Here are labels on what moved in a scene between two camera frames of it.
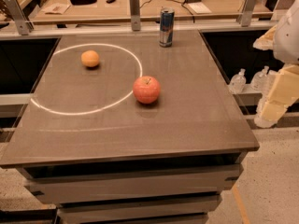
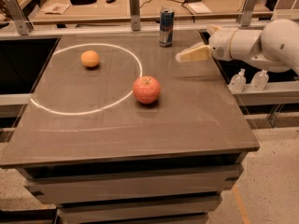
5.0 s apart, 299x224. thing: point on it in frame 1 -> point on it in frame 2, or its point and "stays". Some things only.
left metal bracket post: (23, 25) stays
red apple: (146, 89) stays
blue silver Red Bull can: (166, 26) stays
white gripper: (288, 36) -> (220, 43)
